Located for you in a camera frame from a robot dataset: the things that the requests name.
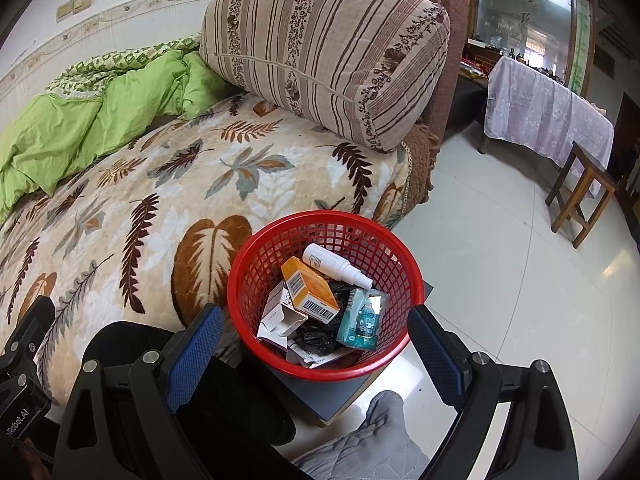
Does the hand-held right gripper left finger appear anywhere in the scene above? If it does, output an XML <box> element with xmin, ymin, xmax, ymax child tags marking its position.
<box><xmin>52</xmin><ymin>304</ymin><xmax>226</xmax><ymax>480</ymax></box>

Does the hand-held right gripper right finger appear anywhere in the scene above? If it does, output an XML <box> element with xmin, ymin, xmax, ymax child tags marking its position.
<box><xmin>407</xmin><ymin>304</ymin><xmax>581</xmax><ymax>480</ymax></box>

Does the red plastic mesh basket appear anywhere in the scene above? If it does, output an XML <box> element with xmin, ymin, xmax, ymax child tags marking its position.
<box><xmin>226</xmin><ymin>211</ymin><xmax>426</xmax><ymax>382</ymax></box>

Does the teal printed carton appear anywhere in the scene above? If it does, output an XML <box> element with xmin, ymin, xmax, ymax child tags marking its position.
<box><xmin>335</xmin><ymin>287</ymin><xmax>390</xmax><ymax>351</ymax></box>

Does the white medicine box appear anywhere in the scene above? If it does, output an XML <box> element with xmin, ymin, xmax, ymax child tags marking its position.
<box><xmin>256</xmin><ymin>282</ymin><xmax>308</xmax><ymax>353</ymax></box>

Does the black plastic bag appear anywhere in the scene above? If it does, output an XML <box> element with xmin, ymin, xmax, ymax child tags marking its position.
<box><xmin>287</xmin><ymin>280</ymin><xmax>358</xmax><ymax>358</ymax></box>

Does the white paper leaflet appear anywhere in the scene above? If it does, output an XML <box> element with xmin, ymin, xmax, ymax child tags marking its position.
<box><xmin>287</xmin><ymin>345</ymin><xmax>351</xmax><ymax>368</ymax></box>

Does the orange cardboard box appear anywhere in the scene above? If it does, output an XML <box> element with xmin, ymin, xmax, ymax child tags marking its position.
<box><xmin>280</xmin><ymin>256</ymin><xmax>342</xmax><ymax>324</ymax></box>

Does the white spray bottle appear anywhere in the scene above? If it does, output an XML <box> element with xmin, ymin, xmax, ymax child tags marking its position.
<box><xmin>302</xmin><ymin>243</ymin><xmax>375</xmax><ymax>291</ymax></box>

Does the person's black trouser leg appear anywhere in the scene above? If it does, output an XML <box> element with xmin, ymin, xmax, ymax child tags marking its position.
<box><xmin>82</xmin><ymin>320</ymin><xmax>298</xmax><ymax>480</ymax></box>

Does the grey quilted cloth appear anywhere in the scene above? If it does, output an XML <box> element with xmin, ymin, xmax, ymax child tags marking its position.
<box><xmin>290</xmin><ymin>390</ymin><xmax>436</xmax><ymax>480</ymax></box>

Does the dark grey stool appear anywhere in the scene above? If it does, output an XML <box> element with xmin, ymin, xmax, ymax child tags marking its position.
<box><xmin>250</xmin><ymin>280</ymin><xmax>435</xmax><ymax>428</ymax></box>

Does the leaf print blanket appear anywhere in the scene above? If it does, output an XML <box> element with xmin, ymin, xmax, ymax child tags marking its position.
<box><xmin>0</xmin><ymin>92</ymin><xmax>416</xmax><ymax>406</ymax></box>

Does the brown knitted cover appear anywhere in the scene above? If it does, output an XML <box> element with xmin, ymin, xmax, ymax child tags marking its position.
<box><xmin>390</xmin><ymin>117</ymin><xmax>442</xmax><ymax>226</ymax></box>

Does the wooden stool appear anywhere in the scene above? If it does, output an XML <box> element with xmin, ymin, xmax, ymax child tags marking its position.
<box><xmin>545</xmin><ymin>141</ymin><xmax>620</xmax><ymax>249</ymax></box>

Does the green quilt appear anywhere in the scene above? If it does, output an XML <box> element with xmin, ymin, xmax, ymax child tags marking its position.
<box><xmin>0</xmin><ymin>35</ymin><xmax>236</xmax><ymax>226</ymax></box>

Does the table with lavender cloth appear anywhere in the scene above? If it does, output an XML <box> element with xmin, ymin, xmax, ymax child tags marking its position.
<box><xmin>482</xmin><ymin>55</ymin><xmax>615</xmax><ymax>198</ymax></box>

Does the brown sofa armrest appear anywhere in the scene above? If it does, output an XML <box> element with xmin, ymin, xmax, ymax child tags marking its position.
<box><xmin>285</xmin><ymin>0</ymin><xmax>471</xmax><ymax>216</ymax></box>

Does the striped floral bolster pillow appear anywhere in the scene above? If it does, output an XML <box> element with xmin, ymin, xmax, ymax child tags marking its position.
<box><xmin>199</xmin><ymin>0</ymin><xmax>451</xmax><ymax>153</ymax></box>

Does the large glass window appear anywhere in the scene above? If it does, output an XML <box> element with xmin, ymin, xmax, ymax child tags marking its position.
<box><xmin>470</xmin><ymin>0</ymin><xmax>576</xmax><ymax>96</ymax></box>

